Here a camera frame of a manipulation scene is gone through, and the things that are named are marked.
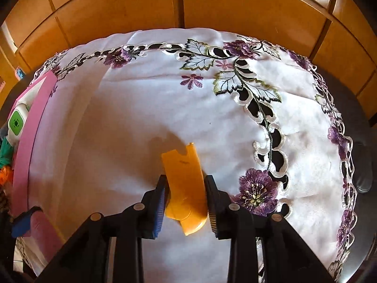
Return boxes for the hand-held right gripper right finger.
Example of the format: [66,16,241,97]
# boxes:
[204,175,337,283]

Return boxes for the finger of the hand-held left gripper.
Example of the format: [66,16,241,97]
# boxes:
[0,206,43,260]

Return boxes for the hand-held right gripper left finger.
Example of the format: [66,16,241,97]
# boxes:
[35,175,170,283]

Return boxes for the yellow plastic piece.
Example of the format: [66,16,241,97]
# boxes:
[161,142,208,237]

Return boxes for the pink cardboard box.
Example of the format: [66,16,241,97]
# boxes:
[0,71,66,267]

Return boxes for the white and green toy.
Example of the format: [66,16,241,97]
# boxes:
[6,103,30,143]

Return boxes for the white embroidered floral tablecloth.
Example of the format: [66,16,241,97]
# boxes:
[16,28,359,283]

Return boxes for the black chair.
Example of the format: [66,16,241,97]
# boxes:
[351,136,374,193]

